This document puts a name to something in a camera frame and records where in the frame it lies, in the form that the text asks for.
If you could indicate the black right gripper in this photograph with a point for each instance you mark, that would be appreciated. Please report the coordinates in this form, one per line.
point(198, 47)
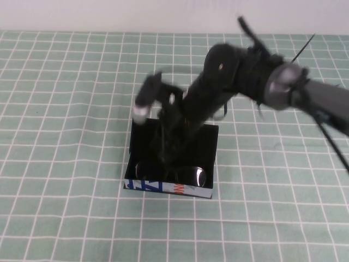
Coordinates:
point(173, 125)

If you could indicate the black framed glasses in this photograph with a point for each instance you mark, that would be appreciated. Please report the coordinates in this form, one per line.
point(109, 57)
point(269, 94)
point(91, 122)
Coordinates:
point(196, 174)

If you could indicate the black printed glasses case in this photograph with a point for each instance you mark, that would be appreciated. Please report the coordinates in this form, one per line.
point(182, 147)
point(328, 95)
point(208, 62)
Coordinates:
point(199, 147)

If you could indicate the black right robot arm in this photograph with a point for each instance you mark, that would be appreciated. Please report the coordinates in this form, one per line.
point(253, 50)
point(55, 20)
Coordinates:
point(245, 73)

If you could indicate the green checkered tablecloth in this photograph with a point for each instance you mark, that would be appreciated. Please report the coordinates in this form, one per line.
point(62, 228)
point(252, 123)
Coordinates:
point(68, 136)

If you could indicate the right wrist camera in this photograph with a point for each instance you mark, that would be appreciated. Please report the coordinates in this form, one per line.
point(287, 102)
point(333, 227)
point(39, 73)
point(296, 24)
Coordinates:
point(145, 95)

